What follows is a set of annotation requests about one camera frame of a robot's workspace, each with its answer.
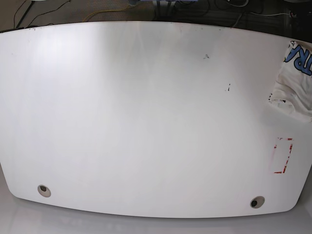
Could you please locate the white printed t-shirt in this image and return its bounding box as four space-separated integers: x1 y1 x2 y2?
269 41 312 122

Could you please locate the red tape rectangle marking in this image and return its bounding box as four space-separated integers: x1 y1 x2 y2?
271 137 293 174

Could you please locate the right table grommet hole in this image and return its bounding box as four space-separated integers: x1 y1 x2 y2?
250 196 265 209

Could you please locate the table grommet hole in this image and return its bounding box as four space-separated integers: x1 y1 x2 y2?
250 196 265 209
38 185 51 197

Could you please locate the left table grommet hole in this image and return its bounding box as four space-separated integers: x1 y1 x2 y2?
38 185 51 197

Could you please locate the yellow cable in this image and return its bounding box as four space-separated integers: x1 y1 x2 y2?
82 1 137 22

